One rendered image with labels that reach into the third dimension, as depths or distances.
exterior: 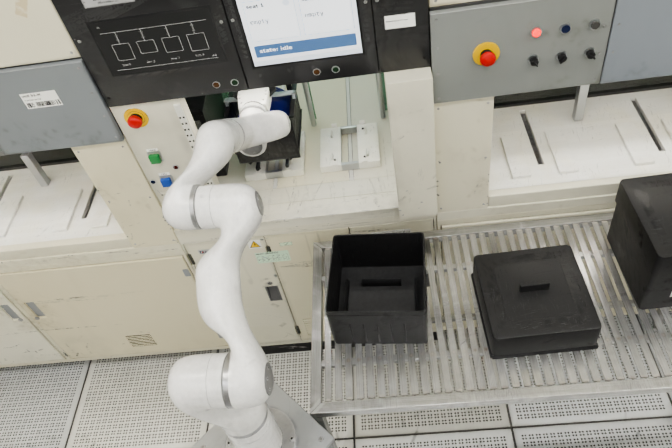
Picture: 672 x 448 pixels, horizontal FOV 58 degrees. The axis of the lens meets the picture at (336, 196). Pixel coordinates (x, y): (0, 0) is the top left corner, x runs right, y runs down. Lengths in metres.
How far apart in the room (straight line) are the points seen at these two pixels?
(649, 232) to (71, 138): 1.61
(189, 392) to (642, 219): 1.23
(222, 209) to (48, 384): 1.91
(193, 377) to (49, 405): 1.72
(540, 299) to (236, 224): 0.89
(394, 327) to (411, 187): 0.42
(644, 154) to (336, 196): 1.01
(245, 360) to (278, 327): 1.22
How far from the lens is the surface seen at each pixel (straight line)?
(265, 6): 1.52
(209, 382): 1.38
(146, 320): 2.60
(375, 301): 1.88
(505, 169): 2.09
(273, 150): 2.04
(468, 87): 1.67
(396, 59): 1.60
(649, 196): 1.88
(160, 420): 2.78
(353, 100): 2.41
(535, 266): 1.85
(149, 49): 1.63
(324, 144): 2.19
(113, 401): 2.91
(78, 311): 2.63
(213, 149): 1.39
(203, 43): 1.59
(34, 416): 3.07
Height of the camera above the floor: 2.34
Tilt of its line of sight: 46 degrees down
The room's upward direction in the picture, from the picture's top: 12 degrees counter-clockwise
